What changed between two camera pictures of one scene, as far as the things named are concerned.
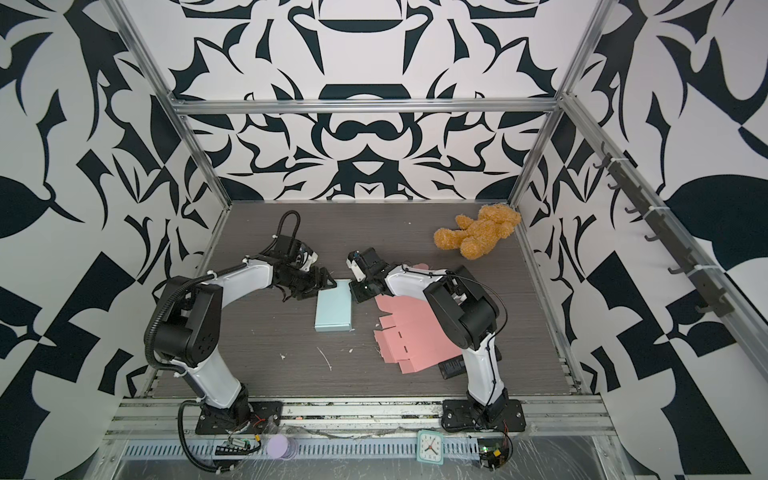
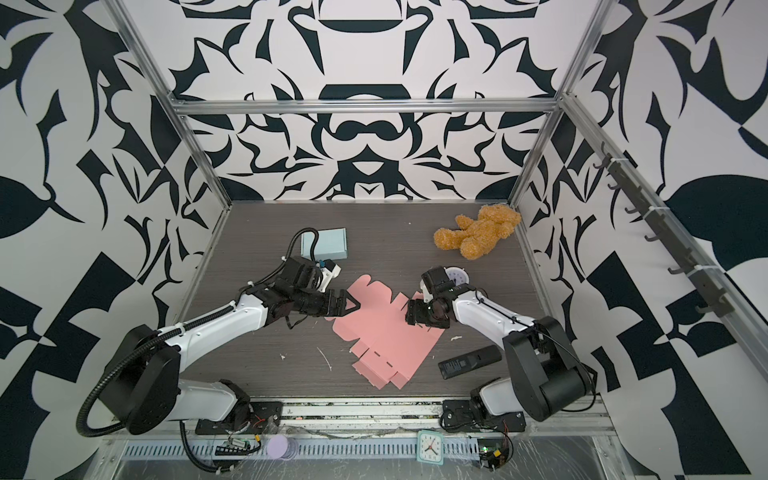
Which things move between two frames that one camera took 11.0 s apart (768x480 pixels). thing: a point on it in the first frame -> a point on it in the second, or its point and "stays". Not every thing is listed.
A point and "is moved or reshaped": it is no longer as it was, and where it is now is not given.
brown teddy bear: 477,238 stays
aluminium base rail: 363,416 stays
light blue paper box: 333,309 is moved or reshaped
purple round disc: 277,446 stays
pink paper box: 412,335 is moved or reshaped
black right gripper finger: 361,291 -> 411,312
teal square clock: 430,447 stays
